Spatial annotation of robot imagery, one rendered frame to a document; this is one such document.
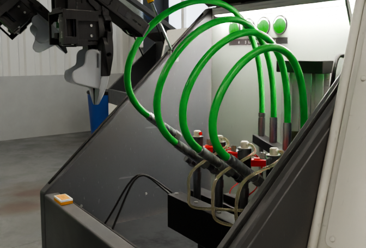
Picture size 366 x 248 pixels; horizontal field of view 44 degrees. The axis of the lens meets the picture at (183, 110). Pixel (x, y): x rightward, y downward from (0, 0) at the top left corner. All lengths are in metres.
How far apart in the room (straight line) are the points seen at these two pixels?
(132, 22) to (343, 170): 0.42
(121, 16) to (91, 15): 0.06
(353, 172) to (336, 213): 0.07
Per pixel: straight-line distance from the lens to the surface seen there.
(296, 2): 1.16
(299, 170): 0.76
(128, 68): 0.93
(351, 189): 0.75
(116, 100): 4.78
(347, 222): 0.76
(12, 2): 1.01
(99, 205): 1.31
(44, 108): 7.87
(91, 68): 0.75
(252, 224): 0.71
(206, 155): 0.85
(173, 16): 7.54
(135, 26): 0.79
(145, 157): 1.34
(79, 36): 0.74
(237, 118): 1.36
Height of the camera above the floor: 1.30
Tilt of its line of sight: 7 degrees down
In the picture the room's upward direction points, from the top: straight up
